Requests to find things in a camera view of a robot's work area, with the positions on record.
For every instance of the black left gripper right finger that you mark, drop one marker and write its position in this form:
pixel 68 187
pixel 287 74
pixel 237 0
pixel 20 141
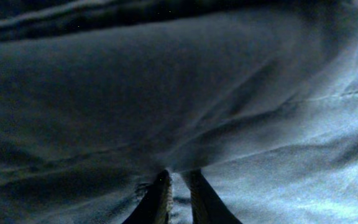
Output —
pixel 206 205

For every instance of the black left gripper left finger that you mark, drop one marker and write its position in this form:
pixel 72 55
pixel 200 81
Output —
pixel 155 206

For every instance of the dark navy shorts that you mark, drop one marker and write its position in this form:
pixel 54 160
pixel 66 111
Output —
pixel 99 97

